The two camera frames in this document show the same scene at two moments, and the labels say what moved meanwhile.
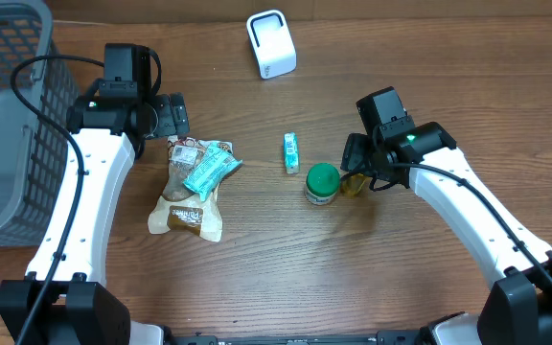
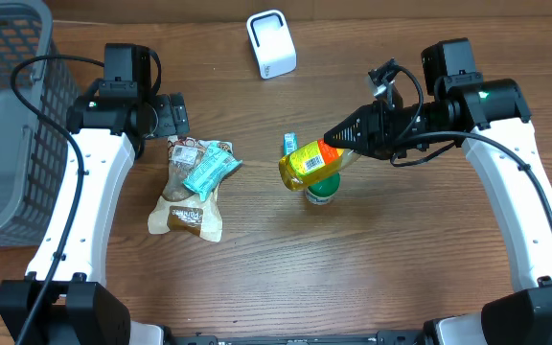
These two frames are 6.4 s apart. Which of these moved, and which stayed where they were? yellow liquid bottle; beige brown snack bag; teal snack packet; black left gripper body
Moved: yellow liquid bottle
Stayed: teal snack packet; black left gripper body; beige brown snack bag
